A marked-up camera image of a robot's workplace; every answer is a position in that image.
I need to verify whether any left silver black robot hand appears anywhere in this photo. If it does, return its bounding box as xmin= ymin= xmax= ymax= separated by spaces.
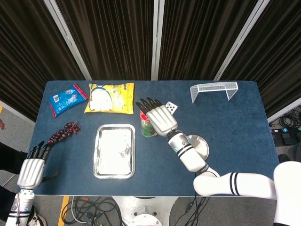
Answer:
xmin=16 ymin=141 xmax=59 ymax=189

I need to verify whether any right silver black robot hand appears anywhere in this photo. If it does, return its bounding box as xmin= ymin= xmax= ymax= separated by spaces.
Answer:
xmin=135 ymin=97 xmax=178 ymax=137

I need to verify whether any red green can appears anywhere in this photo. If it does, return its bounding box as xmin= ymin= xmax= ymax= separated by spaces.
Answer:
xmin=139 ymin=109 xmax=158 ymax=137

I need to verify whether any nine of spades card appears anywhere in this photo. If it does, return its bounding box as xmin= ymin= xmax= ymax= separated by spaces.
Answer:
xmin=165 ymin=101 xmax=179 ymax=115

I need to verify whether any black and white shoe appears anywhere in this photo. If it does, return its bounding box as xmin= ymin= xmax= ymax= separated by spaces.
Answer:
xmin=26 ymin=206 xmax=48 ymax=226

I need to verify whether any round stainless steel plate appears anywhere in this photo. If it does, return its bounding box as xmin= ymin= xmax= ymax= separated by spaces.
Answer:
xmin=188 ymin=134 xmax=210 ymax=165

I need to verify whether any dark red grape bunch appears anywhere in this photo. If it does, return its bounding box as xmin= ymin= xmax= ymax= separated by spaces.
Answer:
xmin=47 ymin=121 xmax=81 ymax=145

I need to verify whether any rectangular stainless steel tray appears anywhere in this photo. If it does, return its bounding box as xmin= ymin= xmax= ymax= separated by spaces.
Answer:
xmin=93 ymin=124 xmax=136 ymax=179

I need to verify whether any yellow snack bag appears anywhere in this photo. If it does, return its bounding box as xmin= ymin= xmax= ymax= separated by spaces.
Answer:
xmin=84 ymin=82 xmax=135 ymax=115

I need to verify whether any blue fabric table cover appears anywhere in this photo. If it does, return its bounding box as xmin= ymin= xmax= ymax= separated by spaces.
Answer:
xmin=23 ymin=80 xmax=289 ymax=197

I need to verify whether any blue snack bag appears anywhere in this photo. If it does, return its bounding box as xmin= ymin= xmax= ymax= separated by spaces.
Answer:
xmin=48 ymin=83 xmax=88 ymax=118

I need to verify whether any dark brown pleated curtain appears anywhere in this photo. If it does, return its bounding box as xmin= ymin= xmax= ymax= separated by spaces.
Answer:
xmin=55 ymin=0 xmax=156 ymax=81
xmin=0 ymin=0 xmax=86 ymax=121
xmin=220 ymin=0 xmax=301 ymax=118
xmin=159 ymin=0 xmax=262 ymax=81

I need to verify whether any black power strip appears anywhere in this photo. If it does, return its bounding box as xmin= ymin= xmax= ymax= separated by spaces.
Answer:
xmin=270 ymin=127 xmax=301 ymax=134

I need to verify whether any white wire mesh goal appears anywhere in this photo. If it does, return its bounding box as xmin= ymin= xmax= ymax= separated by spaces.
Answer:
xmin=190 ymin=81 xmax=239 ymax=104

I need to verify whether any black floor cable tangle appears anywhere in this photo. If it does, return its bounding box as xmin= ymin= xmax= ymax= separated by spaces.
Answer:
xmin=62 ymin=197 xmax=124 ymax=226

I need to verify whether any white partition post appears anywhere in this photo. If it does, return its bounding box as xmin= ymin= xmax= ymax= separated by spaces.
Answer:
xmin=150 ymin=0 xmax=165 ymax=81
xmin=213 ymin=0 xmax=272 ymax=81
xmin=43 ymin=0 xmax=92 ymax=81

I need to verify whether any black cable with adapter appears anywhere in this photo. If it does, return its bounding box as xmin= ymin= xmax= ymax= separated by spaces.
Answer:
xmin=183 ymin=196 xmax=210 ymax=226

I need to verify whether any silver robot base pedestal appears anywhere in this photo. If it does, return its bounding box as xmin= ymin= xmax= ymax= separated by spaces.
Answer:
xmin=112 ymin=196 xmax=177 ymax=226

